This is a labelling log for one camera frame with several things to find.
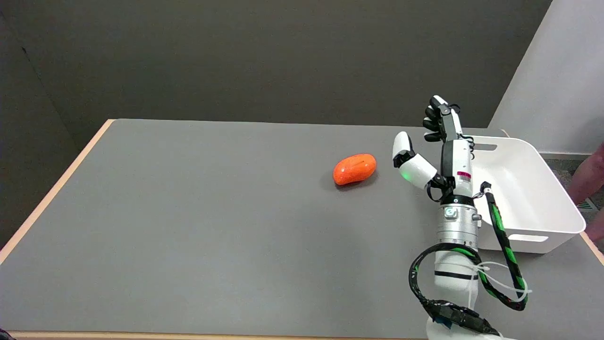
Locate orange mango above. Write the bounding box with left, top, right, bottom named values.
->
left=333, top=153, right=377, bottom=186

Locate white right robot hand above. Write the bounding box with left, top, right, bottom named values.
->
left=393, top=95, right=475, bottom=202

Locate black green braided cable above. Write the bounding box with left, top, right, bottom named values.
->
left=409, top=182, right=528, bottom=337

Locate person's forearm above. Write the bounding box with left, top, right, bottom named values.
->
left=568, top=144, right=604, bottom=246

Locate white plastic bin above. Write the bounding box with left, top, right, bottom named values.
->
left=465, top=136, right=587, bottom=254

